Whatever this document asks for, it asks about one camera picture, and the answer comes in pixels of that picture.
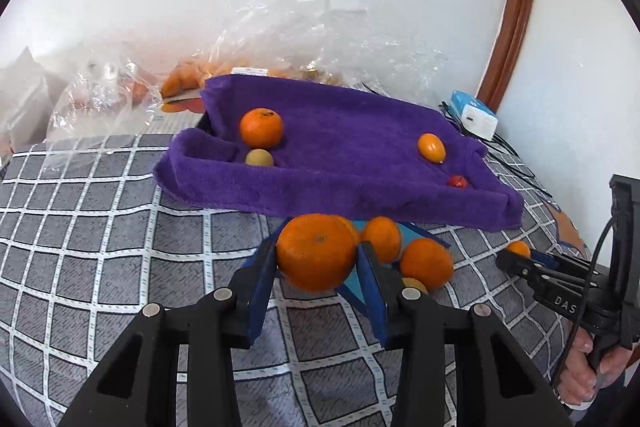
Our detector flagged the large orange with stem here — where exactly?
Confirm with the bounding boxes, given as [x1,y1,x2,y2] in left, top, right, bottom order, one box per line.
[240,107,284,150]

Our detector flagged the oval orange middle pile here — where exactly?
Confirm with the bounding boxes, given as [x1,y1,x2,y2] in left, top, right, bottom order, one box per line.
[360,217,402,265]

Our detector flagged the brown wooden door frame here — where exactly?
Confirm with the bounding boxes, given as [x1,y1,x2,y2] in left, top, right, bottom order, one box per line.
[477,0,534,112]

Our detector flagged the person's right hand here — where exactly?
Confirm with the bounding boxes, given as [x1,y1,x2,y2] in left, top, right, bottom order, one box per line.
[556,329,632,407]

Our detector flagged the clear bag with oranges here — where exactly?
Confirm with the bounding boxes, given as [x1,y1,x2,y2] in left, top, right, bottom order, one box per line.
[160,0,444,105]

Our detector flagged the orange of pile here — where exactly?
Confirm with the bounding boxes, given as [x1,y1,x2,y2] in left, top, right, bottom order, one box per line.
[336,216,360,246]
[399,239,454,291]

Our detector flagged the clear bag left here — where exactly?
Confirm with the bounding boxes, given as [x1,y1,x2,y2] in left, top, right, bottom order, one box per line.
[47,50,162,142]

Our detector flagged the small red fruit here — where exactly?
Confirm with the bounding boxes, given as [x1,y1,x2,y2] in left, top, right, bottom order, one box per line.
[447,176,469,188]

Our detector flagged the small kumquat orange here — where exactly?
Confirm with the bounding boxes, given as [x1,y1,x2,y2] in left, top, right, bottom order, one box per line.
[416,133,446,165]

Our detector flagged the blue white box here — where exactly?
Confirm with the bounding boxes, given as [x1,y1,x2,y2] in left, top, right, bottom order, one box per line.
[449,91,498,140]

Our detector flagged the black cables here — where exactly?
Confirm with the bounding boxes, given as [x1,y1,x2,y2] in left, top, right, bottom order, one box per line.
[439,100,557,200]

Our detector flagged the blue plastic tray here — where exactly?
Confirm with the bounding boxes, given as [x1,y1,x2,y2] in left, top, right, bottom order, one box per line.
[242,218,452,318]

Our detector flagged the large orange front pile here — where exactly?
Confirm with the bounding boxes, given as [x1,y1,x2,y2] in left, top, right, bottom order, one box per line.
[276,213,357,293]

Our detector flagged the orange top of pile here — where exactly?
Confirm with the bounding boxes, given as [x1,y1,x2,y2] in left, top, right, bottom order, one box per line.
[336,216,360,246]

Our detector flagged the greenish kiwi fruit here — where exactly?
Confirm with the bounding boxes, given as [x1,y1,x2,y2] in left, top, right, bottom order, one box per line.
[402,277,428,295]

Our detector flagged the orange right of pile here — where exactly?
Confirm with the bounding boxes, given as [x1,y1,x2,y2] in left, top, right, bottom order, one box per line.
[399,239,454,291]

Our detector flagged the white plastic bag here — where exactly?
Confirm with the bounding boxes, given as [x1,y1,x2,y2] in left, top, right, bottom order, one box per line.
[1,48,67,155]

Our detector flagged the small yellow-green fruit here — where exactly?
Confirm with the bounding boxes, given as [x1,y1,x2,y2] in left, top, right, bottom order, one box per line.
[244,148,274,167]

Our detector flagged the grey checked tablecloth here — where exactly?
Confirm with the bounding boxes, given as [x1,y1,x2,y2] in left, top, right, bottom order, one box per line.
[1,134,567,426]

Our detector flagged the purple towel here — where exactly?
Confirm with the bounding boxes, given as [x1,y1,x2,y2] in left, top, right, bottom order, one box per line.
[154,75,524,232]

